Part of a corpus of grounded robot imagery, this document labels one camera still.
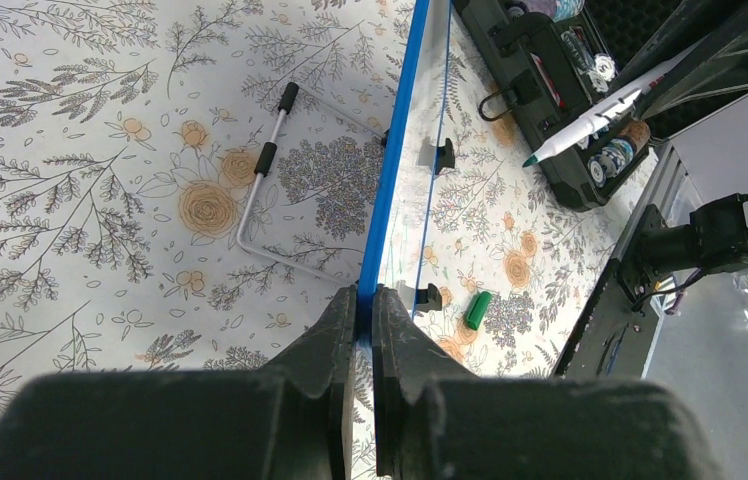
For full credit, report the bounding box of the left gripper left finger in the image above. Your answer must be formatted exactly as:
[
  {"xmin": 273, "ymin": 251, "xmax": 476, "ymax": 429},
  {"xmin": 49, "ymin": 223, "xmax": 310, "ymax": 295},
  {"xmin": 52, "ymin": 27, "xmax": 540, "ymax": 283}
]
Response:
[{"xmin": 0, "ymin": 287, "xmax": 356, "ymax": 479}]

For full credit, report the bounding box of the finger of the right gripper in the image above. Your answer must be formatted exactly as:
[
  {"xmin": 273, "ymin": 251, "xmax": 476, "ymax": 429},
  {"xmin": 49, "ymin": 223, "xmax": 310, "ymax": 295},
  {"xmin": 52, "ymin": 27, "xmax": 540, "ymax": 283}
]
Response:
[{"xmin": 612, "ymin": 1, "xmax": 748, "ymax": 119}]

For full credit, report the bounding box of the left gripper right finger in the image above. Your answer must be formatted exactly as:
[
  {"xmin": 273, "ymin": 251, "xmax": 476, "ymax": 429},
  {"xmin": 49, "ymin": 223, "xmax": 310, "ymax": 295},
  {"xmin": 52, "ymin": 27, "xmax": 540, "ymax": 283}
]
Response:
[{"xmin": 371, "ymin": 287, "xmax": 722, "ymax": 479}]

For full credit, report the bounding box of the green marker cap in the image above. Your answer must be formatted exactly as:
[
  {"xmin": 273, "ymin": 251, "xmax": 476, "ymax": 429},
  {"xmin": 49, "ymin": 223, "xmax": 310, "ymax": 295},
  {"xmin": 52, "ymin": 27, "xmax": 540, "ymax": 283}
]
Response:
[{"xmin": 463, "ymin": 291, "xmax": 494, "ymax": 331}]

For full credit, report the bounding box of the blue framed whiteboard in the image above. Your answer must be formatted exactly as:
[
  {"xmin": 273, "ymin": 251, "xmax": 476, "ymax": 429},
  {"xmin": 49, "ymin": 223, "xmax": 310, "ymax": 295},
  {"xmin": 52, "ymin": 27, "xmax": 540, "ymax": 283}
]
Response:
[{"xmin": 356, "ymin": 1, "xmax": 454, "ymax": 344}]

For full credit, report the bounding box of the white marker pen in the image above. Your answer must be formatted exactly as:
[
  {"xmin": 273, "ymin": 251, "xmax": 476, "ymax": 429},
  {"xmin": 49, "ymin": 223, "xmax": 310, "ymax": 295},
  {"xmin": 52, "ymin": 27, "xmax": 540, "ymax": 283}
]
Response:
[{"xmin": 523, "ymin": 41, "xmax": 701, "ymax": 167}]

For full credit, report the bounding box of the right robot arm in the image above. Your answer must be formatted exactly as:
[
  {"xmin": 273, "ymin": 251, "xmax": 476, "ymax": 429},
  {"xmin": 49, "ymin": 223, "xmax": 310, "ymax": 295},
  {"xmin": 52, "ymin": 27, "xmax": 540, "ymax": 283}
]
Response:
[{"xmin": 590, "ymin": 1, "xmax": 748, "ymax": 313}]

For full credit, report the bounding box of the black open case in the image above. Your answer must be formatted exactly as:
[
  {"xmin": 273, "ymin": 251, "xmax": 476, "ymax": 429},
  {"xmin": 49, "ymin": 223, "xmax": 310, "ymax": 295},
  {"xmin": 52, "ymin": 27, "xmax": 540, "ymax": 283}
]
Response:
[{"xmin": 453, "ymin": 1, "xmax": 698, "ymax": 212}]

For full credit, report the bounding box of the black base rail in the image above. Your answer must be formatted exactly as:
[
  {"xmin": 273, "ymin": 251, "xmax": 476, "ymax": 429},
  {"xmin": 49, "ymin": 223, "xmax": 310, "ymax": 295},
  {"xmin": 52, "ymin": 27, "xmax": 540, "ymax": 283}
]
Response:
[{"xmin": 552, "ymin": 205, "xmax": 673, "ymax": 380}]

